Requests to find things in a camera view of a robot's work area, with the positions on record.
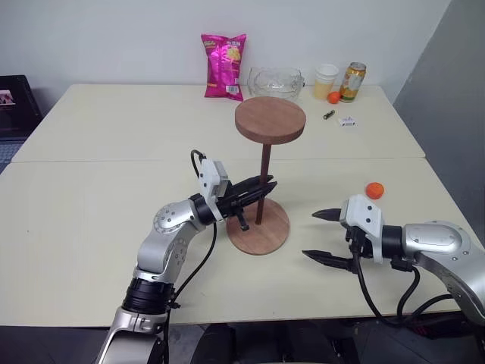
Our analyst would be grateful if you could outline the round wooden base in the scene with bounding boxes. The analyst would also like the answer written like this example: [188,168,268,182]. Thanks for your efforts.
[226,197,291,256]

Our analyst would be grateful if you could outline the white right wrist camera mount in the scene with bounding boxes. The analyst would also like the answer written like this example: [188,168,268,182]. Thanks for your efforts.
[339,194,385,265]

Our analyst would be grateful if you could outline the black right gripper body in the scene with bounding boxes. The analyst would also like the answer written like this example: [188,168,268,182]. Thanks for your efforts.
[342,223,374,263]

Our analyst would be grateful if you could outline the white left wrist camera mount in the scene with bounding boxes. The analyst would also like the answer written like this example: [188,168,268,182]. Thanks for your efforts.
[198,158,233,221]

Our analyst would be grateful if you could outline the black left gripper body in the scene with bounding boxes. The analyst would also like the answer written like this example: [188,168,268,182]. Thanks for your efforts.
[215,184,250,233]

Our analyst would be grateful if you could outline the yellow green drink can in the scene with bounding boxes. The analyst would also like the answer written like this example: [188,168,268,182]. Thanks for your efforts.
[339,61,368,104]

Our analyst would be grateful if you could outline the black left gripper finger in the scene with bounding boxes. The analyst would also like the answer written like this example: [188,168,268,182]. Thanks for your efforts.
[236,181,279,208]
[231,174,275,195]

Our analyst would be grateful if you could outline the wooden pole with round disc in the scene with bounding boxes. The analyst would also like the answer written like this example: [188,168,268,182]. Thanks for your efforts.
[234,96,308,227]

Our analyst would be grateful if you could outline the clear glass bowl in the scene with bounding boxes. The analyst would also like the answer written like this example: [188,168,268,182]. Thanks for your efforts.
[247,66,306,102]

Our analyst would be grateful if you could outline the black box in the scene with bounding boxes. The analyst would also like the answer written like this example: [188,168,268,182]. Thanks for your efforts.
[0,74,44,132]

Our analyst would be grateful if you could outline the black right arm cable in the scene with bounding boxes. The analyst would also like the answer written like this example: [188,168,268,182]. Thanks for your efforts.
[352,244,468,329]

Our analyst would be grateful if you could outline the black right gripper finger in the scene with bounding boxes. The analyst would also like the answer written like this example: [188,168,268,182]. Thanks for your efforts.
[301,249,359,275]
[311,207,344,223]

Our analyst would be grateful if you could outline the white plastic cup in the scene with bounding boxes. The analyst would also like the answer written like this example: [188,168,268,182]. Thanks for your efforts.
[313,63,340,101]

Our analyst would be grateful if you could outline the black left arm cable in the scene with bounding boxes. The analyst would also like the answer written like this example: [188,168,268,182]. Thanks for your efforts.
[163,149,219,364]

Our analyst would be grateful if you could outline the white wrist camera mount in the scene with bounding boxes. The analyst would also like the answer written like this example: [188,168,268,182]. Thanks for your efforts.
[339,194,385,265]
[198,158,233,221]

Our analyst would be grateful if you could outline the pink chip bag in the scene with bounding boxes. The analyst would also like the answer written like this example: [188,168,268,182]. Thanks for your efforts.
[200,33,248,102]

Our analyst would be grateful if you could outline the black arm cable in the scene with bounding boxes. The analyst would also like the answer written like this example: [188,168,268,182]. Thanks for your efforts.
[163,149,219,364]
[352,244,468,329]

